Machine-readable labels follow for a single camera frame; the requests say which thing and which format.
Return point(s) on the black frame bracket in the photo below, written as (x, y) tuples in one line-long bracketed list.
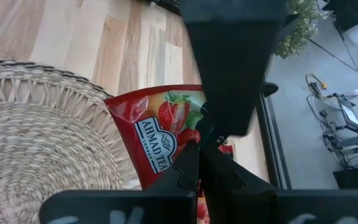
[(270, 89)]

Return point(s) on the black box green light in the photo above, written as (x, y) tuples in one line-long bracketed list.
[(353, 179)]

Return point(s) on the round woven straw placemat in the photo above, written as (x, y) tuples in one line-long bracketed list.
[(42, 140)]

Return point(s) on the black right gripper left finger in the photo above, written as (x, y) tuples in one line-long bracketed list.
[(135, 207)]

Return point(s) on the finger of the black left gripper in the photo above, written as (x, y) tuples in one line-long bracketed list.
[(232, 71)]

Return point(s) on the green potted plant black pot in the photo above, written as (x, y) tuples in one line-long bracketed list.
[(300, 34)]

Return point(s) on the red strawberry tea packet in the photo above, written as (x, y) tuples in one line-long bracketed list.
[(148, 118)]

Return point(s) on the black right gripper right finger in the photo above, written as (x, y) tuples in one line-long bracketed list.
[(259, 207)]

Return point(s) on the black aluminium table frame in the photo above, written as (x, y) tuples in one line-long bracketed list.
[(273, 149)]

